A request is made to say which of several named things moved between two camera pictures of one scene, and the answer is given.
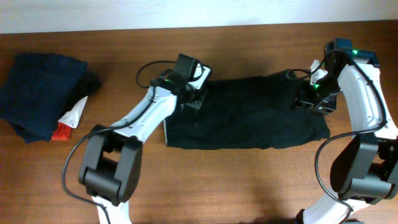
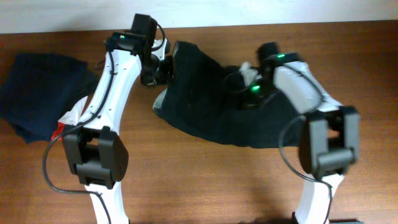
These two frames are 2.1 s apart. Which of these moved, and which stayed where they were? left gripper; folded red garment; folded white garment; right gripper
Moved: left gripper; right gripper
Stayed: folded white garment; folded red garment
